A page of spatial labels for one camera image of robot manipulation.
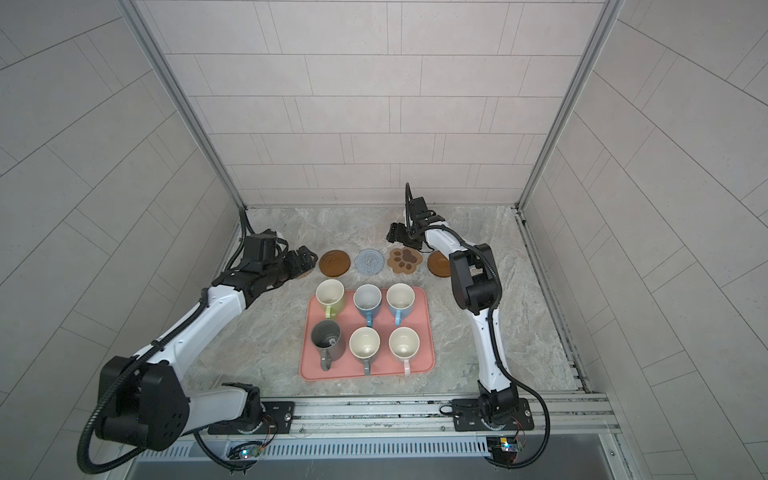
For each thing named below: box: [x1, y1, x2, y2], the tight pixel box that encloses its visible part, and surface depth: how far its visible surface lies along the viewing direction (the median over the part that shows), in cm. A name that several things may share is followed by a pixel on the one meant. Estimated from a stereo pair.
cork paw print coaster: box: [387, 247, 423, 274], surface depth 103 cm
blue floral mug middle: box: [353, 283, 382, 327], surface depth 84 cm
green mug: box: [315, 278, 345, 319], surface depth 85 cm
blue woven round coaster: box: [354, 248, 385, 275], surface depth 102 cm
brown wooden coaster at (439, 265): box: [428, 250, 451, 278], surface depth 101 cm
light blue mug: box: [386, 282, 415, 327], surface depth 84 cm
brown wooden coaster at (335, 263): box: [319, 249, 351, 277], surface depth 101 cm
